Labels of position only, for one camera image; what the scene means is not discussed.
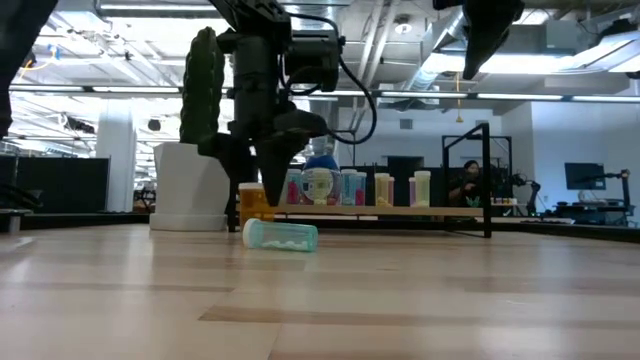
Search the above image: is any cluttered office desk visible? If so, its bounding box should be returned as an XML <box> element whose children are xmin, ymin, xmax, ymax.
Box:
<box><xmin>549</xmin><ymin>199</ymin><xmax>637</xmax><ymax>227</ymax></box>

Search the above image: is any person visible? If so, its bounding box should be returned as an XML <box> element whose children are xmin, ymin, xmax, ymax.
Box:
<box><xmin>448</xmin><ymin>159</ymin><xmax>482</xmax><ymax>208</ymax></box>

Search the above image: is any wooden shelf black metal frame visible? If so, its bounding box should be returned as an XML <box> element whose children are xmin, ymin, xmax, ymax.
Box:
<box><xmin>227</xmin><ymin>121</ymin><xmax>494</xmax><ymax>240</ymax></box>

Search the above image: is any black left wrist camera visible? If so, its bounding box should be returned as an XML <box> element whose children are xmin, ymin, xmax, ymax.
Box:
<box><xmin>283</xmin><ymin>33</ymin><xmax>345</xmax><ymax>94</ymax></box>

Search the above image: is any blue-lidded white jar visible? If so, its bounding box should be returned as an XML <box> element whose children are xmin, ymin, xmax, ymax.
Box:
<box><xmin>299</xmin><ymin>154</ymin><xmax>343</xmax><ymax>207</ymax></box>

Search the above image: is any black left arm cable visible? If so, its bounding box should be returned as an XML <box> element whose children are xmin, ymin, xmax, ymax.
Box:
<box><xmin>279</xmin><ymin>10</ymin><xmax>379</xmax><ymax>147</ymax></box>

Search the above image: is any green cactus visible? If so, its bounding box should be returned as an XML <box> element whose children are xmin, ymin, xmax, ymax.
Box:
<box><xmin>178</xmin><ymin>26</ymin><xmax>227</xmax><ymax>147</ymax></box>

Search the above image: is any black computer monitor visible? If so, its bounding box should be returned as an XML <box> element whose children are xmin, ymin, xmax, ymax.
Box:
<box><xmin>564</xmin><ymin>161</ymin><xmax>607</xmax><ymax>191</ymax></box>

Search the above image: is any white plant pot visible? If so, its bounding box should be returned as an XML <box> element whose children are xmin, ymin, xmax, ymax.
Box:
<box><xmin>149</xmin><ymin>141</ymin><xmax>235</xmax><ymax>232</ymax></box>

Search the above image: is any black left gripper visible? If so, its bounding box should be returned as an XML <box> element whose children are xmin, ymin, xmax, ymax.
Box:
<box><xmin>197</xmin><ymin>28</ymin><xmax>332</xmax><ymax>208</ymax></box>

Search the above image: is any long ceiling light strip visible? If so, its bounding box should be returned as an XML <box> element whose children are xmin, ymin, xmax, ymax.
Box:
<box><xmin>8</xmin><ymin>84</ymin><xmax>374</xmax><ymax>98</ymax></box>
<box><xmin>379</xmin><ymin>91</ymin><xmax>640</xmax><ymax>103</ymax></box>

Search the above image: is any white building column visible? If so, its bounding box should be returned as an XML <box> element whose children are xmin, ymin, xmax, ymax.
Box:
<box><xmin>95</xmin><ymin>98</ymin><xmax>137</xmax><ymax>211</ymax></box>

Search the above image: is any silver spiral ceiling duct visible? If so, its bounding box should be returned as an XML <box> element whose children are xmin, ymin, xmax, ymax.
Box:
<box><xmin>399</xmin><ymin>0</ymin><xmax>504</xmax><ymax>94</ymax></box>

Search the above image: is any orange vial large white cap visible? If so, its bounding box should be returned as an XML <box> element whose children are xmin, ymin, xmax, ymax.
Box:
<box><xmin>238</xmin><ymin>181</ymin><xmax>276</xmax><ymax>230</ymax></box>

